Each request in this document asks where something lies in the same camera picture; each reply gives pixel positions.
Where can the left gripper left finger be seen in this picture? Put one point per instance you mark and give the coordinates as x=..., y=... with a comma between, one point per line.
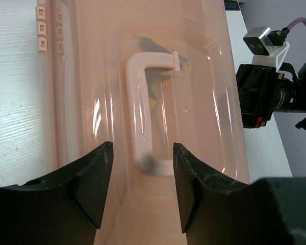
x=65, y=206

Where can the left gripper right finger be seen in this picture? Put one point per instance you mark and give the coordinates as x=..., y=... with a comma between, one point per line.
x=217, y=209

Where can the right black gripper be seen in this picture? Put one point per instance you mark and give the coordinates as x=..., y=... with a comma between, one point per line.
x=263, y=90

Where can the pink plastic toolbox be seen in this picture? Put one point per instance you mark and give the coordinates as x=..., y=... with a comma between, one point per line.
x=142, y=75

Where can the blue label sticker right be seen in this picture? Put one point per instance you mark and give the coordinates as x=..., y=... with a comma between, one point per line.
x=231, y=5

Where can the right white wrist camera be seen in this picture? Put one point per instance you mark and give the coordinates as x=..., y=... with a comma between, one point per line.
x=269, y=47

